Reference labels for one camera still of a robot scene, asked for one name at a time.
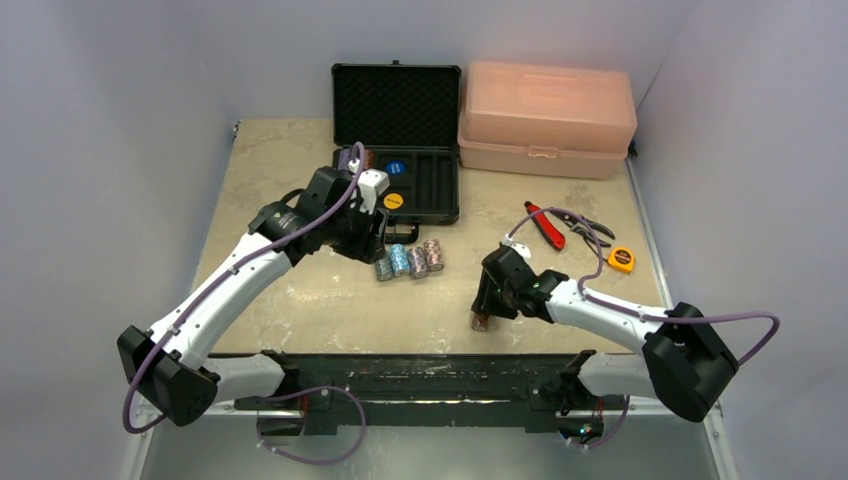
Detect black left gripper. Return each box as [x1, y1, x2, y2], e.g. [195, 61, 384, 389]
[323, 198, 387, 263]

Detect brown chip stack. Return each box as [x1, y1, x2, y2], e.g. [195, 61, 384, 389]
[471, 313, 490, 332]

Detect pink poker chip stack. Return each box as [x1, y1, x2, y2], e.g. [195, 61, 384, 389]
[422, 239, 445, 272]

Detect brown chip stack upright-facing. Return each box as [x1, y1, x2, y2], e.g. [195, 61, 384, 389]
[362, 150, 375, 170]

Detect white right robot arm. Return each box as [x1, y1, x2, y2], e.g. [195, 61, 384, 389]
[472, 246, 739, 422]

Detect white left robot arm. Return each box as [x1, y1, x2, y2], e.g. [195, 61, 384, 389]
[117, 166, 390, 434]

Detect black poker set case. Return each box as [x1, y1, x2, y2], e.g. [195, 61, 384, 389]
[331, 61, 462, 244]

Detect grey green chip stack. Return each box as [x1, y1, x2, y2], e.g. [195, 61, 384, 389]
[374, 257, 394, 282]

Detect light blue chip stack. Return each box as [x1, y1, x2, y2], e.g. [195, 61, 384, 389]
[388, 244, 411, 277]

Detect yellow big blind button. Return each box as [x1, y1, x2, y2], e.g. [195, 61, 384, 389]
[383, 192, 405, 210]

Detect pink blue chip stack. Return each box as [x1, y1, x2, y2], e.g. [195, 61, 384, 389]
[407, 247, 429, 279]

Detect purple chip stack upper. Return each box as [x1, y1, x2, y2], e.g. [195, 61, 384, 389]
[336, 149, 351, 171]

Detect yellow tape measure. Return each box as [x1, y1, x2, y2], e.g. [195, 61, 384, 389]
[607, 247, 635, 274]

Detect translucent pink storage box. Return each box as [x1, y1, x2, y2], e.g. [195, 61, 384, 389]
[457, 61, 637, 179]

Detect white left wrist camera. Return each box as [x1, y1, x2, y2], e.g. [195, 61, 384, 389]
[347, 160, 390, 214]

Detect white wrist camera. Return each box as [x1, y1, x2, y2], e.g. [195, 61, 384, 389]
[500, 235, 532, 260]
[347, 160, 390, 214]

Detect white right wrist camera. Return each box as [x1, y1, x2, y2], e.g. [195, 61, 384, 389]
[500, 235, 532, 260]

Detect red handled cutter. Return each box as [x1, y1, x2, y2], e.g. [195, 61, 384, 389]
[524, 201, 566, 251]

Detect black handled pliers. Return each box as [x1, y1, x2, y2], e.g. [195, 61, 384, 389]
[558, 214, 616, 248]

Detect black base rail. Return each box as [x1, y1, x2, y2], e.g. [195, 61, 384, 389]
[234, 353, 624, 435]

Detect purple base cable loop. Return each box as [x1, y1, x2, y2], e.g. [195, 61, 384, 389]
[256, 386, 368, 467]

